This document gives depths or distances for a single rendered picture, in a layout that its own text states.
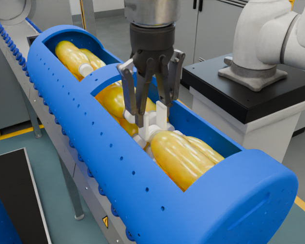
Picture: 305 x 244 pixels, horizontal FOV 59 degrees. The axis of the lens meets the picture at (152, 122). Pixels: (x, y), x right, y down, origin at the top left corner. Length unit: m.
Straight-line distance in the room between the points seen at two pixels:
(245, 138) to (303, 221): 1.16
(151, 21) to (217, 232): 0.31
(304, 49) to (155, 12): 0.58
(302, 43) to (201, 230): 0.66
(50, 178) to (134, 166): 1.75
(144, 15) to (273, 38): 0.58
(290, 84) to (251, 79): 0.14
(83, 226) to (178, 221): 1.48
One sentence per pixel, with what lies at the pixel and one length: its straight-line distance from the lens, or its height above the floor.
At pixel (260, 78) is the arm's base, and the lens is 1.01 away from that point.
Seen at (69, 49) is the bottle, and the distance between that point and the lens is 0.94.
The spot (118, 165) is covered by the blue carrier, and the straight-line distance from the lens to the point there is 0.50.
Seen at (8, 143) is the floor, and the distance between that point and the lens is 2.65.
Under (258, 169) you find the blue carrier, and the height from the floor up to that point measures 1.23.
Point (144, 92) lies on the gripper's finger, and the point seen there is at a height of 1.27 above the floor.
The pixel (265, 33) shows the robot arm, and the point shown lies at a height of 1.25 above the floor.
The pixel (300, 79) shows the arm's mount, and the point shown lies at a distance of 1.11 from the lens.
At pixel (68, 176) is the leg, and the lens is 1.59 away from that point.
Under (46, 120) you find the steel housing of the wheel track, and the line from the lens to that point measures 1.18.
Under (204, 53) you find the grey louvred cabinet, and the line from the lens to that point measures 2.74.
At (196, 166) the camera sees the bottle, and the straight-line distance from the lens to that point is 0.46.
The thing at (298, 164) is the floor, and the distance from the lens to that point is 2.44.
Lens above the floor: 1.52
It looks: 36 degrees down
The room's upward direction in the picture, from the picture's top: straight up
